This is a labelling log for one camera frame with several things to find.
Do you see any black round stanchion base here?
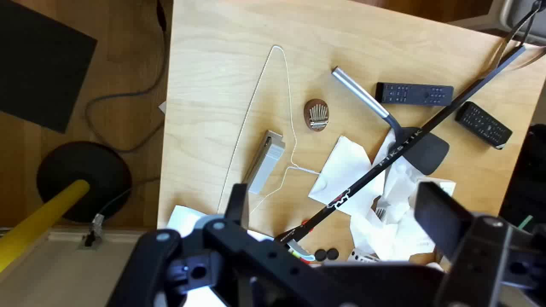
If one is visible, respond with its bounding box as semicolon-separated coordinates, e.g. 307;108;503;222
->
34;140;135;226

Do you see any long black stick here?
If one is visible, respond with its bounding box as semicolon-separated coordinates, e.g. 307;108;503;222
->
274;45;529;246

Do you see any large black flat panel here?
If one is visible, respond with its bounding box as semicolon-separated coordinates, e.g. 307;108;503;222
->
0;0;99;135

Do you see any black spatula with silver handle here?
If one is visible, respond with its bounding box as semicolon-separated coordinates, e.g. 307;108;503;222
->
329;67;452;178

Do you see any short black remote control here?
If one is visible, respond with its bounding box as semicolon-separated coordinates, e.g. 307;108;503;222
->
454;101;515;152

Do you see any black floor cable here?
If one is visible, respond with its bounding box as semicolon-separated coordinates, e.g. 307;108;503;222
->
83;0;172;156

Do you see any small grey cable plug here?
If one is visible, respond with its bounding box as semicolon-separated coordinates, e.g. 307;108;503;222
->
82;212;109;250

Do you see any yellow stanchion post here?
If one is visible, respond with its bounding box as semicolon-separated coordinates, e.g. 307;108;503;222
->
0;178;92;274

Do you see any flat white paper sheet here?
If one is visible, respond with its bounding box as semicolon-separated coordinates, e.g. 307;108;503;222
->
307;135;372;217

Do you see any grey stapler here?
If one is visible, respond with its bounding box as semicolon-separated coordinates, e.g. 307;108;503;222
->
244;129;286;198

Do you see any crumpled white paper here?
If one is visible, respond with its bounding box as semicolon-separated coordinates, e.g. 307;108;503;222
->
346;129;457;265

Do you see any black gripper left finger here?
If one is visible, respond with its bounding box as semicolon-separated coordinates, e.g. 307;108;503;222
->
222;183;251;229

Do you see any white wire hanger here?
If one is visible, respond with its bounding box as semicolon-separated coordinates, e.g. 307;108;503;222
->
215;43;320;216

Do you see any small brown round object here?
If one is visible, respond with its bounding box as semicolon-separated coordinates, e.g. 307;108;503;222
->
302;98;331;134

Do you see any long black remote control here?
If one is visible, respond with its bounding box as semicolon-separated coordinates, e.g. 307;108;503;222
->
373;81;457;108

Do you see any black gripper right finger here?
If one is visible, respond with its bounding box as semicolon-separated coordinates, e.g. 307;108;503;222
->
413;181;476;265

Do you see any light wooden table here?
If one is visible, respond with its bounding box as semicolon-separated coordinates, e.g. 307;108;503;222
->
155;0;546;270

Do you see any white booklet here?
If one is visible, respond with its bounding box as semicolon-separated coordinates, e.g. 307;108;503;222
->
165;204;228;238

